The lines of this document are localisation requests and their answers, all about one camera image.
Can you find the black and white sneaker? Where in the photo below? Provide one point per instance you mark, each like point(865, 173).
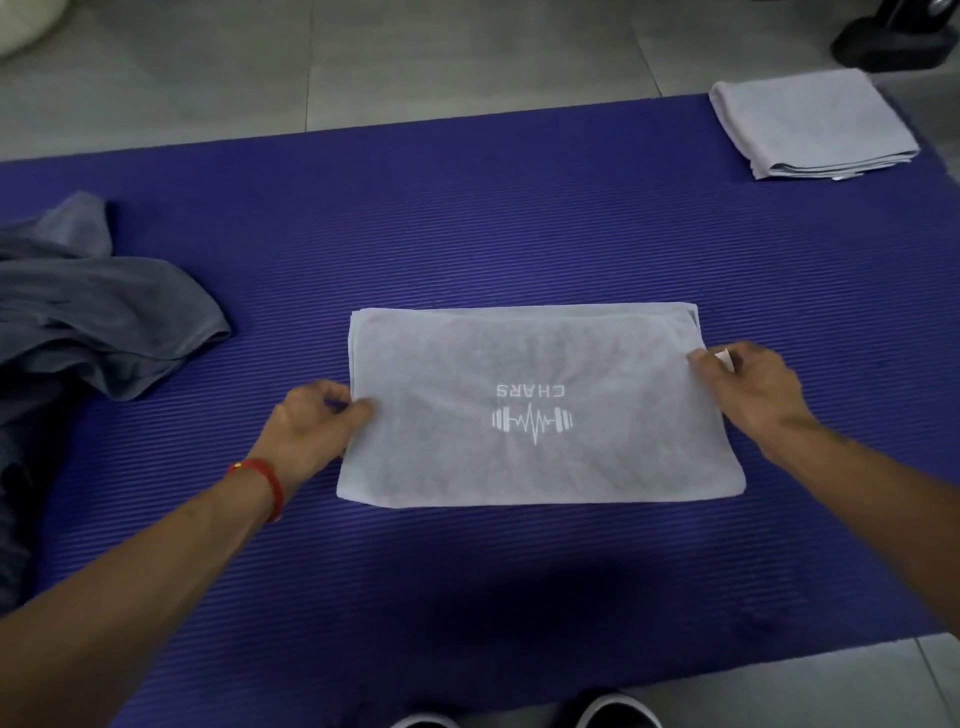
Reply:
point(424, 721)
point(619, 712)

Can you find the purple ribbed mat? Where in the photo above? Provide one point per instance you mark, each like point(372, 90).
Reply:
point(525, 225)

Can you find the person's left forearm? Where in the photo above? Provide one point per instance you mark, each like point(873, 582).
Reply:
point(127, 600)

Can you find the person's left hand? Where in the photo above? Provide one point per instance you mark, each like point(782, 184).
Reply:
point(307, 435)

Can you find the person's right hand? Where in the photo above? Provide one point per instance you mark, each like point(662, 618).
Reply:
point(757, 397)

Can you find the black weight stack machine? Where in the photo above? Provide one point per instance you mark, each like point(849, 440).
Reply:
point(892, 45)

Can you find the person's right forearm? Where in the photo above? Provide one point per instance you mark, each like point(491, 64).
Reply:
point(877, 517)

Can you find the pile of dark grey towels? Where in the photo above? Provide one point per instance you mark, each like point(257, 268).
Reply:
point(90, 315)

